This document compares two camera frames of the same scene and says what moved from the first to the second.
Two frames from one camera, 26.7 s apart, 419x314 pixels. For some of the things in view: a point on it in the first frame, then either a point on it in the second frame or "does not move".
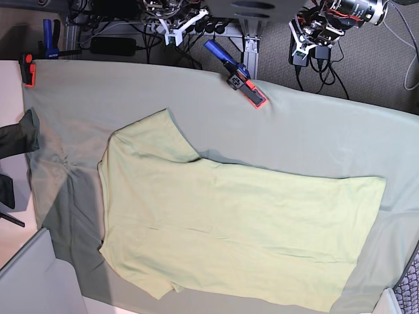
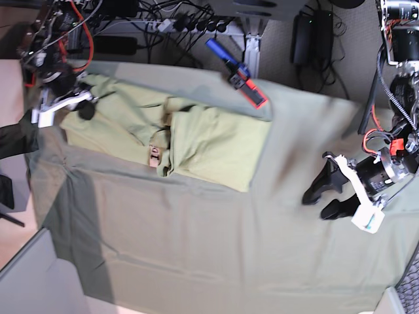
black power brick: (124, 46) does not move
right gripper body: (311, 29) -> (375, 175)
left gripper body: (203, 12) -> (65, 93)
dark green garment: (21, 137) does not move
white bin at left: (33, 280) does not move
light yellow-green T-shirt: (172, 218) -> (181, 138)
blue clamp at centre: (239, 78) does not move
